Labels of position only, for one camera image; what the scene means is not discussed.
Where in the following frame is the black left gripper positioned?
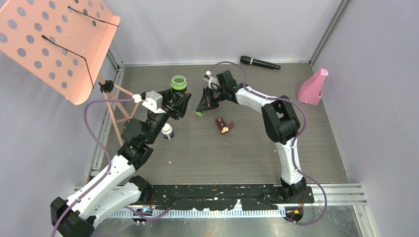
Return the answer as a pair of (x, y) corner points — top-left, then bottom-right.
(144, 86), (189, 145)

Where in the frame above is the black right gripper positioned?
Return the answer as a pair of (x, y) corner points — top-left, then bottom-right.
(196, 87), (226, 114)

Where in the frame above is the green black pill bottle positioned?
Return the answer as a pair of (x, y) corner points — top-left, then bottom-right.
(171, 75), (187, 102)

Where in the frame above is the brown translucent pill container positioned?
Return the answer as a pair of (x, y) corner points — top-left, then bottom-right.
(215, 117), (235, 135)

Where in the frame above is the green bottle cap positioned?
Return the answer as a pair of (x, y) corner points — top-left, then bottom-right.
(195, 111), (205, 117)

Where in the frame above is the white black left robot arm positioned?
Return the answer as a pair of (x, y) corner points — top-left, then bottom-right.
(50, 89), (192, 237)

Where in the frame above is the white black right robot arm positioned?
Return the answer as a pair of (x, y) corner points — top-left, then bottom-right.
(195, 70), (306, 203)

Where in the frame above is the white capped pill bottle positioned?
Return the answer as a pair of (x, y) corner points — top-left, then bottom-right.
(161, 123), (174, 140)

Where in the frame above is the black microphone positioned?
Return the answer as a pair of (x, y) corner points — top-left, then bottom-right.
(240, 55), (281, 70)

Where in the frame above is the pink wedge object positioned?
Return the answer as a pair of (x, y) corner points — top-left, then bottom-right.
(296, 68), (328, 106)

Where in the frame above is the pink music stand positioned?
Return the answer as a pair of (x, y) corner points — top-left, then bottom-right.
(0, 0), (145, 148)

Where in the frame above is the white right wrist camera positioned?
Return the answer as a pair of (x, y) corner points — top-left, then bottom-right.
(204, 71), (219, 88)

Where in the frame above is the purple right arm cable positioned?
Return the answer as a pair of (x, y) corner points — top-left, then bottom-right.
(209, 61), (328, 227)

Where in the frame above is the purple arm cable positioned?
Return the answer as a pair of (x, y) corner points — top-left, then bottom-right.
(209, 61), (328, 227)
(50, 98), (174, 237)

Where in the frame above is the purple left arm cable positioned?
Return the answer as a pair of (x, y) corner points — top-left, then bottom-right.
(50, 98), (174, 237)

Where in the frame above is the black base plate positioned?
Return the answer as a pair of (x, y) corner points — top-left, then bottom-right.
(137, 184), (314, 211)

